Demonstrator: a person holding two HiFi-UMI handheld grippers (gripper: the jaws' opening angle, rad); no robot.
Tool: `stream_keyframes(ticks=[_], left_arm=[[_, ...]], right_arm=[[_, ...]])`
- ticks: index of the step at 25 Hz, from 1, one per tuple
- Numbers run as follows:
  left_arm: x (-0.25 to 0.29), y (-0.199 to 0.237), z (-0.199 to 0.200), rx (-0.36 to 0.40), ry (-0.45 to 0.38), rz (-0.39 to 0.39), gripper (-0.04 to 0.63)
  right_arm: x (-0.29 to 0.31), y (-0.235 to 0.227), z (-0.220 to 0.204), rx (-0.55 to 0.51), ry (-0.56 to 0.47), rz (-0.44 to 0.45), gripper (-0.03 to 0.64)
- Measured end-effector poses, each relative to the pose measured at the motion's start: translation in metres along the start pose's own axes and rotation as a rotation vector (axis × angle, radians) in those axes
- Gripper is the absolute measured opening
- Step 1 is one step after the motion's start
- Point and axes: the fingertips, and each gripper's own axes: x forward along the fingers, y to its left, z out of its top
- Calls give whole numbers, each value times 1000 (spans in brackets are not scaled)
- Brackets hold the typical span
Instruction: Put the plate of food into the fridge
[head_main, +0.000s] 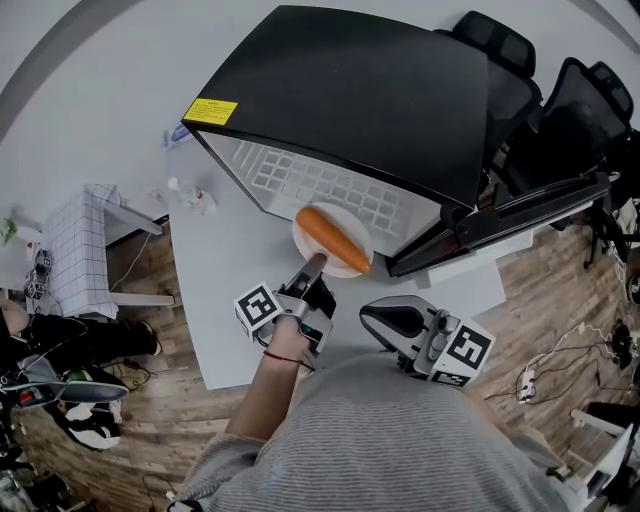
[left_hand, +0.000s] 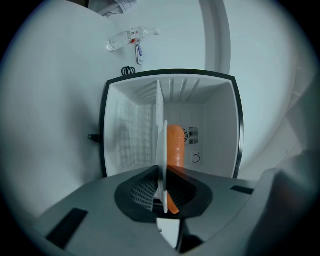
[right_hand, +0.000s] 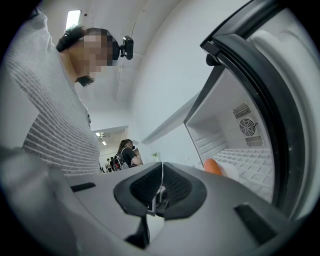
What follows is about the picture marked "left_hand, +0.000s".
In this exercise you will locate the black mini fridge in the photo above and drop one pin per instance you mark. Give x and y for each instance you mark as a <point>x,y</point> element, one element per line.
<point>220,120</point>

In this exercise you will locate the orange carrot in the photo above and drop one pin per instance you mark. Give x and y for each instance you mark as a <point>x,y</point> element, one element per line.
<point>176,145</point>

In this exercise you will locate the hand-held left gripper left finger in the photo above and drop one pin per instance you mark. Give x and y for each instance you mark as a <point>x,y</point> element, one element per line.
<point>100,205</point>

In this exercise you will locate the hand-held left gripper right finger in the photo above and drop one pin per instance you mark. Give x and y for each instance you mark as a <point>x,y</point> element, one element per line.
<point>225,205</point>

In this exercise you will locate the clear plastic water bottle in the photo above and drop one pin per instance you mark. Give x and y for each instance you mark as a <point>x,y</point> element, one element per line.
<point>122,38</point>

